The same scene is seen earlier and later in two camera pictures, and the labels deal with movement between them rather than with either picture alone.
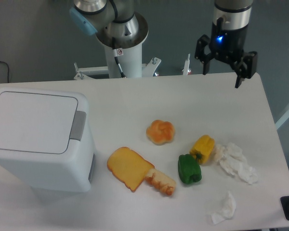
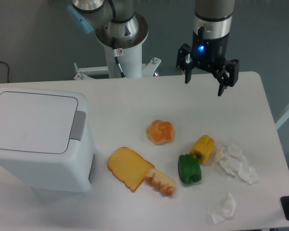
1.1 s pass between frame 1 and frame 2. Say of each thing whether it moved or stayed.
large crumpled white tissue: stayed
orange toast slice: stayed
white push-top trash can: stayed
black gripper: moved
